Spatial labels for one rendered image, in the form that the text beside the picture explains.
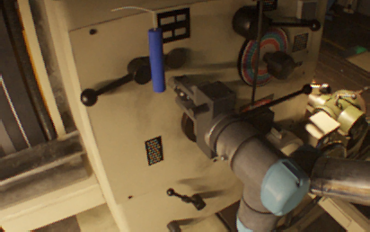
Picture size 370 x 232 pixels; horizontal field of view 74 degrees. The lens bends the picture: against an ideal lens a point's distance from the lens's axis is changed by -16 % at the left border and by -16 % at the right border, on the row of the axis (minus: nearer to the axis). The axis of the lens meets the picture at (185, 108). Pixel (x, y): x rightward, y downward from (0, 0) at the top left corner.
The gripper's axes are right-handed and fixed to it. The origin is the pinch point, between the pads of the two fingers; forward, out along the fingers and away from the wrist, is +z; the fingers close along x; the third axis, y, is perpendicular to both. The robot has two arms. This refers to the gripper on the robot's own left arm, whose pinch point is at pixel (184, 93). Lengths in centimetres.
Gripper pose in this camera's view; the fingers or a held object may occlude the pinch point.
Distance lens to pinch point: 59.4
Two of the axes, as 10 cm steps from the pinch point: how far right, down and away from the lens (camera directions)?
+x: 0.3, 8.1, 5.9
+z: -5.0, -5.0, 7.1
